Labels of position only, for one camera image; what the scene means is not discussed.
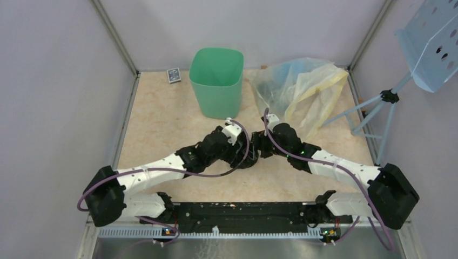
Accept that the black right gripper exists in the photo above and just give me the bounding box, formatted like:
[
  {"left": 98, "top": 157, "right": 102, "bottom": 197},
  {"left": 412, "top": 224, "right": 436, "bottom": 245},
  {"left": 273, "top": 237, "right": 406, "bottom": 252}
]
[{"left": 243, "top": 129, "right": 290, "bottom": 160}]

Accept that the translucent white trash bag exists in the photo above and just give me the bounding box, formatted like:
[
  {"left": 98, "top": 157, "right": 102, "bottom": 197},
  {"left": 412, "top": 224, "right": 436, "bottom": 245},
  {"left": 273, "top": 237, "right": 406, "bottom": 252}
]
[{"left": 247, "top": 57, "right": 349, "bottom": 141}]

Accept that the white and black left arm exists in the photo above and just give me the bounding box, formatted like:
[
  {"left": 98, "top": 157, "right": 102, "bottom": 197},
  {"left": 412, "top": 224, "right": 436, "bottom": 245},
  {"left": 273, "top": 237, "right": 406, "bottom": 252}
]
[{"left": 77, "top": 124, "right": 257, "bottom": 227}]

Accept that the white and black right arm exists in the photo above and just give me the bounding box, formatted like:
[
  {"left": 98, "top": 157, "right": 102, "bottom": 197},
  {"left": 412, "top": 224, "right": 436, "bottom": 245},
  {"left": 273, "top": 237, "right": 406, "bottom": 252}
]
[{"left": 252, "top": 123, "right": 420, "bottom": 230}]

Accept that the green plastic trash bin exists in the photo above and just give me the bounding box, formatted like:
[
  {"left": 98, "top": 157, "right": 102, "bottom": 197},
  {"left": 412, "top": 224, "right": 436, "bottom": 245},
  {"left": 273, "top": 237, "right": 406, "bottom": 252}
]
[{"left": 189, "top": 47, "right": 244, "bottom": 119}]

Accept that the light blue tripod stand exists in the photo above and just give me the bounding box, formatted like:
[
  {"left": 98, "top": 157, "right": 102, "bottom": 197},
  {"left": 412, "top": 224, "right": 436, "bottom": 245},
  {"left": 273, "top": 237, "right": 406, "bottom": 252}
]
[{"left": 322, "top": 73, "right": 412, "bottom": 165}]

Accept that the perforated light blue panel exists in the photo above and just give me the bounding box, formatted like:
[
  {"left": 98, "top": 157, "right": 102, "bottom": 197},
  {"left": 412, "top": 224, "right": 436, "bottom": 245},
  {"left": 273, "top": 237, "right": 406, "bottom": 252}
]
[{"left": 395, "top": 0, "right": 457, "bottom": 93}]

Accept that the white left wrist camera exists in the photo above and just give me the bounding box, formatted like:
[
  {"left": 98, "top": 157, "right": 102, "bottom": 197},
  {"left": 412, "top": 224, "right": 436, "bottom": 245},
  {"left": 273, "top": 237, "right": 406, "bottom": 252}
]
[{"left": 221, "top": 117, "right": 241, "bottom": 146}]

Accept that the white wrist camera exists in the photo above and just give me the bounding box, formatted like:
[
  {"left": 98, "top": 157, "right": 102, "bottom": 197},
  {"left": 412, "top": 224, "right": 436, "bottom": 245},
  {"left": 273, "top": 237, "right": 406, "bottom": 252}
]
[
  {"left": 221, "top": 117, "right": 241, "bottom": 146},
  {"left": 265, "top": 113, "right": 281, "bottom": 132}
]

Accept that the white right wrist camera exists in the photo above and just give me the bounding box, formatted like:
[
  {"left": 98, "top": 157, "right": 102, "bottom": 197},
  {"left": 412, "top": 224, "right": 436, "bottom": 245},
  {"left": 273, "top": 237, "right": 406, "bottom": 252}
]
[{"left": 265, "top": 113, "right": 281, "bottom": 132}]

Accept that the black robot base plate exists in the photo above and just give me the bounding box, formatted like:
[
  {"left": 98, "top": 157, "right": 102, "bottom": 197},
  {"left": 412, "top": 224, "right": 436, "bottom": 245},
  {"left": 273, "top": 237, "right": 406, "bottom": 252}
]
[{"left": 155, "top": 202, "right": 353, "bottom": 234}]

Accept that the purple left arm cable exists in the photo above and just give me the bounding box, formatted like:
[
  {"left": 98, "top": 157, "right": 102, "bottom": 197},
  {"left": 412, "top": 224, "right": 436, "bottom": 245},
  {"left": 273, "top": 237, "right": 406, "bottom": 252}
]
[{"left": 77, "top": 119, "right": 251, "bottom": 212}]

